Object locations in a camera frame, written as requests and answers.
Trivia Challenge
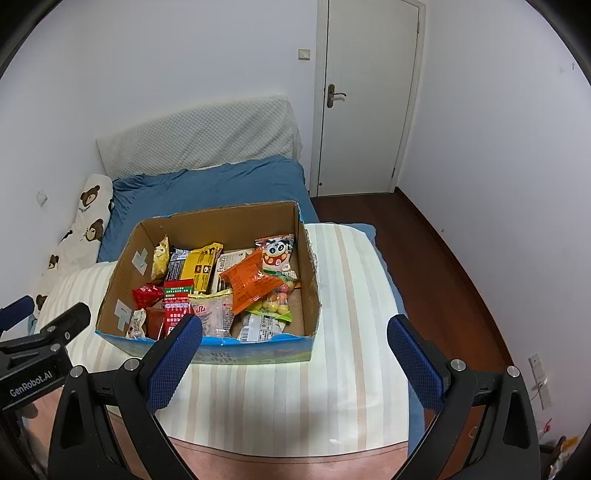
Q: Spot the striped blanket with cat print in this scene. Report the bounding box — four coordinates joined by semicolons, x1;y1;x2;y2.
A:
34;222;416;480

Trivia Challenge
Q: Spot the white quilted headboard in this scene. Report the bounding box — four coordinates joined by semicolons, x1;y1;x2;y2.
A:
96;95;301;178

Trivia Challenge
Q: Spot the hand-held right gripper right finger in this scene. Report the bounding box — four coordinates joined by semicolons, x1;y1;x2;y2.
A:
387;315;542;480

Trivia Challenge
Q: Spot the orange panda snack packet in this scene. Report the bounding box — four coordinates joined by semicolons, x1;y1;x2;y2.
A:
255;234;296;278

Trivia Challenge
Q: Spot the black snack packet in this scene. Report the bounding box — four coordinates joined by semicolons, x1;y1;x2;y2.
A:
165;248;190;283

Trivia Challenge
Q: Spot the red and green snack packet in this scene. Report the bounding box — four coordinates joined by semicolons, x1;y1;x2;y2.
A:
163;279;195;340

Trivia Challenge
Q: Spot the yellow panda snack packet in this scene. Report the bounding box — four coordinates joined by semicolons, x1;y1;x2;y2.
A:
151;234;171;281

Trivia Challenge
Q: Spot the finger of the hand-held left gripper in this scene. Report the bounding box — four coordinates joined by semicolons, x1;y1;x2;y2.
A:
0;295;36;332
0;302;92;356

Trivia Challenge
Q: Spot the yellowish bag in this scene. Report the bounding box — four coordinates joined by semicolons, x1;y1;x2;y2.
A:
538;418;583;480

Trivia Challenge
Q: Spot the cardboard box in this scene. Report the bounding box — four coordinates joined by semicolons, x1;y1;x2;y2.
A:
95;200;321;365

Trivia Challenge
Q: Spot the dark red snack packet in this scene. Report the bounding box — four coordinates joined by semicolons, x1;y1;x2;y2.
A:
145;307;167;341

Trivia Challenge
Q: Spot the colourful candy ball packet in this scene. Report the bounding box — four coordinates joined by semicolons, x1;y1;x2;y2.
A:
245;270;301;324

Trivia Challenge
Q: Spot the translucent packet with red logo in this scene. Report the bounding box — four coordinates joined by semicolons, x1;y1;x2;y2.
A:
187;293;236;337

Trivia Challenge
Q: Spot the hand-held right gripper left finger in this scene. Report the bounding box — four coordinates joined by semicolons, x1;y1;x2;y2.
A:
48;314;204;480

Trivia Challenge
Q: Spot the small white snack packet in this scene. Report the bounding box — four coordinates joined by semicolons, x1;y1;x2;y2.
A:
127;308;147;339

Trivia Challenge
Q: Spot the white and green snack packet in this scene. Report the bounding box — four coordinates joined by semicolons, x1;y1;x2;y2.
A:
238;311;287;343

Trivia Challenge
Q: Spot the white cookie packet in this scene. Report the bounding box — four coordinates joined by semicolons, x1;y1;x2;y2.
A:
210;248;254;294

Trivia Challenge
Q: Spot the plain orange snack packet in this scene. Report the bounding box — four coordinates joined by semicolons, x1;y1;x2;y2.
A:
219;248;278;315

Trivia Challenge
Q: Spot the white door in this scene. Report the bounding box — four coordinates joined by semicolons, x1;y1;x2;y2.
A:
310;0;426;198

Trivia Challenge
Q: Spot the small red snack packet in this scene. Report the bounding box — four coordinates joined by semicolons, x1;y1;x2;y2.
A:
132;282;164;310

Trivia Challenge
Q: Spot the white bear print pillow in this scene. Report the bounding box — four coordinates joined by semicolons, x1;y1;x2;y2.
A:
32;174;115;319

